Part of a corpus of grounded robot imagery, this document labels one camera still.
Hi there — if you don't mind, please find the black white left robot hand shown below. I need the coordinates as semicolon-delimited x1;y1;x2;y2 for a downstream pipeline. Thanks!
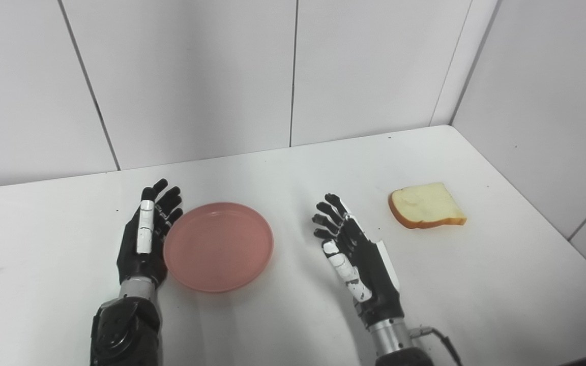
116;178;184;288

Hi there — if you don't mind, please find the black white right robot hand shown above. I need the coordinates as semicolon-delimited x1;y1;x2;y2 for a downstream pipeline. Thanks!
312;193;405;328

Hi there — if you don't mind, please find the slice of bread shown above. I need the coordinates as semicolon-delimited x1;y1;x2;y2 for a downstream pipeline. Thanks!
388;182;467;229

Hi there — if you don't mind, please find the pink round plate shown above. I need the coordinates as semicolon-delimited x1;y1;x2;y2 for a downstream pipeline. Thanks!
163;202;274;293

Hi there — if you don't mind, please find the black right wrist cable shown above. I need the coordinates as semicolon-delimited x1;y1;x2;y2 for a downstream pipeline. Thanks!
409;327;464;366

